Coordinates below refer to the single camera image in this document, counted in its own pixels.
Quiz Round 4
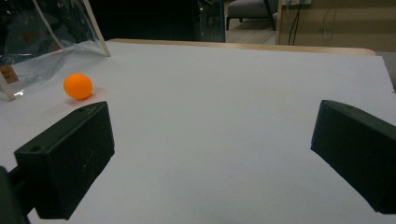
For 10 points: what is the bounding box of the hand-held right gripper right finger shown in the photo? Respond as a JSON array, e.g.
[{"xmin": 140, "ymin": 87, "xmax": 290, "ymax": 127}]
[{"xmin": 310, "ymin": 99, "xmax": 396, "ymax": 215}]

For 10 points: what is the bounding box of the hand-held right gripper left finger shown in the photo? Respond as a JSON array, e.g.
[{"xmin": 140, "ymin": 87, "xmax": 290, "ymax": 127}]
[{"xmin": 13, "ymin": 100, "xmax": 116, "ymax": 220}]

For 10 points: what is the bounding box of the orange ping pong ball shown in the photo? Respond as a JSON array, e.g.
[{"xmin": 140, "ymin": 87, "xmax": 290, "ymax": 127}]
[{"xmin": 63, "ymin": 73, "xmax": 93, "ymax": 101}]

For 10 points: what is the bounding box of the clear plastic bag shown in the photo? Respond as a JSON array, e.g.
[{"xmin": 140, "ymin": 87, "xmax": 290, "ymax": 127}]
[{"xmin": 0, "ymin": 0, "xmax": 111, "ymax": 102}]

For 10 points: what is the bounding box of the grey sofa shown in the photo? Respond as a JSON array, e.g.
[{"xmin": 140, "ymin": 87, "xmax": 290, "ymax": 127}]
[{"xmin": 225, "ymin": 0, "xmax": 279, "ymax": 32}]

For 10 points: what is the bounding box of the dark cabinet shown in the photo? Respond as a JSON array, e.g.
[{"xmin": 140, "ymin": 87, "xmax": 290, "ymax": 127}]
[{"xmin": 196, "ymin": 0, "xmax": 226, "ymax": 43}]

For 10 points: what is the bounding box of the black cable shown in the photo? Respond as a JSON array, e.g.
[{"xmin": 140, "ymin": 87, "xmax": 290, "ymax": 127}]
[{"xmin": 288, "ymin": 0, "xmax": 306, "ymax": 47}]

